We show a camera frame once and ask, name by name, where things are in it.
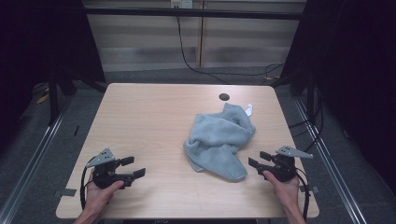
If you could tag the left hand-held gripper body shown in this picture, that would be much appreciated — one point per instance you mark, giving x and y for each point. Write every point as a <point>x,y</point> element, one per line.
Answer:
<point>102,178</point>

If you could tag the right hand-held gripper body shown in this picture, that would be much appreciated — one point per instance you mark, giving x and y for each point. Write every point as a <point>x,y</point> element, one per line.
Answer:
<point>281,169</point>

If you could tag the grey-blue towel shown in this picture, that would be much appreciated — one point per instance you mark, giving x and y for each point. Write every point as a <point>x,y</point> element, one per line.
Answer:
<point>218,140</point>

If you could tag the person's left hand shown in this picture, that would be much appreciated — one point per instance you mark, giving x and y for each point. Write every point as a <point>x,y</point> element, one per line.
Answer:
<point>99,196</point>

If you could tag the person's right hand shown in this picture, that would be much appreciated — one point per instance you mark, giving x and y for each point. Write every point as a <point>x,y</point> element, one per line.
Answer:
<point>285,190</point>

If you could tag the grey tape strip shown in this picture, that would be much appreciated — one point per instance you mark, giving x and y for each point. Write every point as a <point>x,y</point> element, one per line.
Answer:
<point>313,189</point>
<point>65,192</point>

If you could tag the black tape mark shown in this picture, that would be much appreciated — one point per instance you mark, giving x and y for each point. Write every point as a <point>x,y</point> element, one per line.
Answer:
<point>76,130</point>

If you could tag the round black table grommet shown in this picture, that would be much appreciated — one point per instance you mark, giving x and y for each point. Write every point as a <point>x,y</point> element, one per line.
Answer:
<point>224,96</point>

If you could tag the black stand leg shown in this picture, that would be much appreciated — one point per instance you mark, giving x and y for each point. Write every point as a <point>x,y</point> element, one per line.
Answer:
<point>53,102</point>
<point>310,93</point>

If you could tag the yellow object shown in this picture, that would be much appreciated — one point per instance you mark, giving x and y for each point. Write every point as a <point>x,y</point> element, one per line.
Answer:
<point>42,99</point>

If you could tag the black curtain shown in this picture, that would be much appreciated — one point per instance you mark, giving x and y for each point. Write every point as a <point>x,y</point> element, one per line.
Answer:
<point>37,46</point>
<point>355,77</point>

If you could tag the metal floor rail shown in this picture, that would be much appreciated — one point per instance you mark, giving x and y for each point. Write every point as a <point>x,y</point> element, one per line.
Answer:
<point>29,168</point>
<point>330,168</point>

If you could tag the black horizontal frame bar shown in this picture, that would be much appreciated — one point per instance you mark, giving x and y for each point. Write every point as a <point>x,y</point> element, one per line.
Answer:
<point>193,13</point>

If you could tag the white wall socket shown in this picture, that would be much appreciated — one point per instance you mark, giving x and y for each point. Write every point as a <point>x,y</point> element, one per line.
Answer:
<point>181,3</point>

